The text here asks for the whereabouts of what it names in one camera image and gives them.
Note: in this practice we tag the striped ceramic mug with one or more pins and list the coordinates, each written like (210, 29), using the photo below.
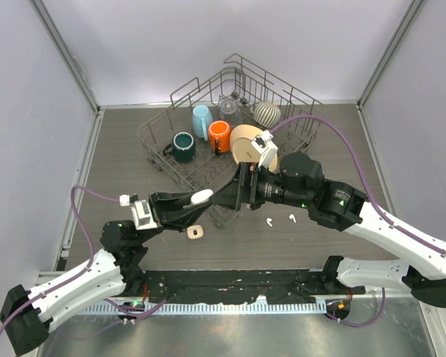
(266, 114)

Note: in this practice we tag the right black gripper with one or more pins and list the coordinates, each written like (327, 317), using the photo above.
(244, 189)

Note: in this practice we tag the orange mug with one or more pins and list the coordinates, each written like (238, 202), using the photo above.
(219, 136)

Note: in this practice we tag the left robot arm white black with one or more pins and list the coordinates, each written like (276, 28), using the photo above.
(28, 316)

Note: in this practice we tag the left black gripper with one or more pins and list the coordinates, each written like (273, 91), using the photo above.
(178, 219)

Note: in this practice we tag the aluminium frame rail front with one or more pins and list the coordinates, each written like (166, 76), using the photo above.
(371, 291)

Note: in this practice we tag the aluminium frame post left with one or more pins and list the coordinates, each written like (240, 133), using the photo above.
(65, 52)

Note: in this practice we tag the white earbud charging case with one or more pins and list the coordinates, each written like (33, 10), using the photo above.
(201, 197)

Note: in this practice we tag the clear glass cup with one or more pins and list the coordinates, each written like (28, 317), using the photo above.
(229, 111)

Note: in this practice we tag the aluminium frame post right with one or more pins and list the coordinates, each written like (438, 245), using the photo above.
(410, 15)

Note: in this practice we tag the light blue mug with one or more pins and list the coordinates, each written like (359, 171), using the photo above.
(202, 118)

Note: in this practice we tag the aluminium frame post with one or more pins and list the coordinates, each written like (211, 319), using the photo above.
(410, 15)
(65, 52)

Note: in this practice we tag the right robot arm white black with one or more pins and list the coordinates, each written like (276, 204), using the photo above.
(419, 265)

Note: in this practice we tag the dark green mug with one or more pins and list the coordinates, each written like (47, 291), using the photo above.
(181, 147)

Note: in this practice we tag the white slotted cable duct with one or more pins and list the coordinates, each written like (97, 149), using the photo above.
(260, 307)

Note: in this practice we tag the grey wire dish rack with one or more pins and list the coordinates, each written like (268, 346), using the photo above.
(199, 140)

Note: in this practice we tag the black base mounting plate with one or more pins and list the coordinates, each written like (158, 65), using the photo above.
(235, 287)

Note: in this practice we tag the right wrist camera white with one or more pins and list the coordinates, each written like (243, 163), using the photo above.
(267, 150)

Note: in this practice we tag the beige plate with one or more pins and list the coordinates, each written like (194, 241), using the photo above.
(240, 144)

